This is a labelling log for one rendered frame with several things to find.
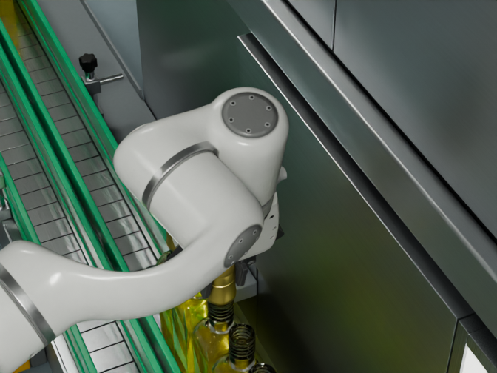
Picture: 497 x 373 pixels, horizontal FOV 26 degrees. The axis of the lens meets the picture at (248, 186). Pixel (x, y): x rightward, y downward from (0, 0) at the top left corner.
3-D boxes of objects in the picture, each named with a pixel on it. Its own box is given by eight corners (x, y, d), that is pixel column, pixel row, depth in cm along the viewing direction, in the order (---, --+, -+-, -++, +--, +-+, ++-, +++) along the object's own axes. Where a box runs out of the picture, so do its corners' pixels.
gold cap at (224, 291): (241, 299, 119) (241, 271, 116) (211, 309, 117) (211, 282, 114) (228, 277, 121) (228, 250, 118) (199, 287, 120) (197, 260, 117)
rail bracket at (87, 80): (129, 119, 184) (123, 55, 175) (92, 130, 182) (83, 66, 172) (122, 106, 186) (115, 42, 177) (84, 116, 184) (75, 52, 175)
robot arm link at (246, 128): (174, 208, 87) (102, 131, 90) (168, 271, 95) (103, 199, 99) (310, 118, 93) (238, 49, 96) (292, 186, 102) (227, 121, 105)
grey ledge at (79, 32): (257, 324, 163) (257, 273, 155) (203, 343, 160) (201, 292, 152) (65, 4, 226) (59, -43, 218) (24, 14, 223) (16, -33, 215)
